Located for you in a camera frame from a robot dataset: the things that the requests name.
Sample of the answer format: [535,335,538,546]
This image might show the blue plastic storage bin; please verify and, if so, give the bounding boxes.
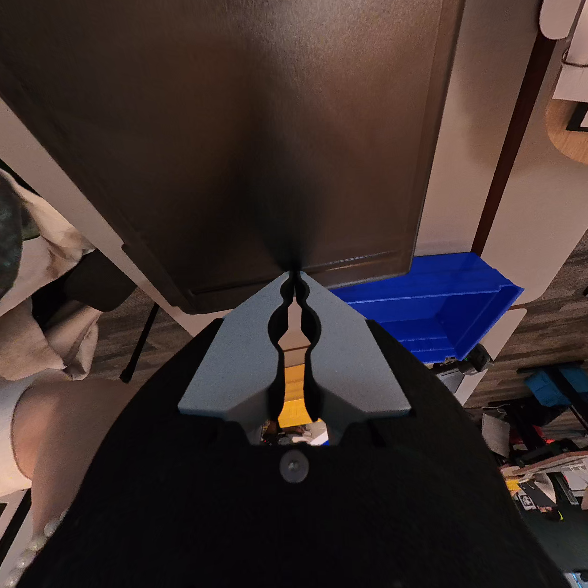
[328,252,524,367]

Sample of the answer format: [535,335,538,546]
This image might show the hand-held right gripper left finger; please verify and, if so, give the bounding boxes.
[178,271,294,444]

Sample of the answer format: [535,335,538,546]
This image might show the black metal rod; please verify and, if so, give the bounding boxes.
[119,303,160,385]

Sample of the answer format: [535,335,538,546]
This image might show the yellow plastic bin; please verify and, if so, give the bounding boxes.
[277,365,307,428]

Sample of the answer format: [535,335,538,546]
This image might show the teal box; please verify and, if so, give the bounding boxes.
[525,364,588,409]

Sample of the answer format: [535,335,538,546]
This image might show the bead bracelet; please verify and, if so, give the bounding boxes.
[14,503,72,580]

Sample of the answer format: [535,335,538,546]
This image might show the beige jacket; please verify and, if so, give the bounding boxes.
[0,168,103,383]

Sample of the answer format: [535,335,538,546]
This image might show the round wooden table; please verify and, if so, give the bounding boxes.
[546,98,588,162]

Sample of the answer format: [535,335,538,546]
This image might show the black handheld device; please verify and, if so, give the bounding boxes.
[432,344,495,392]

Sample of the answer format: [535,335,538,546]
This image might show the black drawer organizer cabinet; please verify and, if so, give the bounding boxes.
[0,0,467,316]

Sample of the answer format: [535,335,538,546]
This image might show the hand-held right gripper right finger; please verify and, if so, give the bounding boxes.
[298,271,411,444]

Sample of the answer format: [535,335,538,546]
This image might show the person's left forearm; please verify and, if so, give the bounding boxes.
[11,378,154,552]

